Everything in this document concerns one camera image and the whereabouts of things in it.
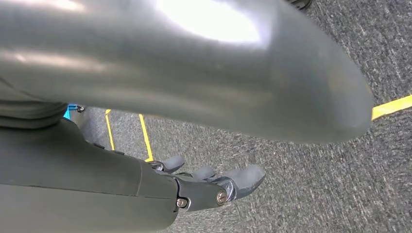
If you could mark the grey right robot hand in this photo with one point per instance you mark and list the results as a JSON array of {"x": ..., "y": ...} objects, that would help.
[{"x": 193, "y": 64}]

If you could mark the blue metal shelf rack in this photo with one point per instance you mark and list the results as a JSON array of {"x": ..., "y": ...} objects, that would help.
[{"x": 71, "y": 106}]

